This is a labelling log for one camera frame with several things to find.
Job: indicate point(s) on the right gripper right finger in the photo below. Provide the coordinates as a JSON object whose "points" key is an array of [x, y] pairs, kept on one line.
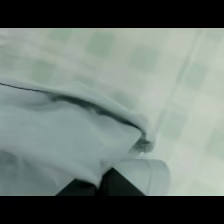
{"points": [[118, 185]]}

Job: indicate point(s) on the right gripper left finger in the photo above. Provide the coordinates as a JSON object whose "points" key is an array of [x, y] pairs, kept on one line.
{"points": [[80, 189]]}

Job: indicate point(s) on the light grey shirt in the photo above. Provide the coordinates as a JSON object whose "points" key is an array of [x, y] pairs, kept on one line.
{"points": [[60, 133]]}

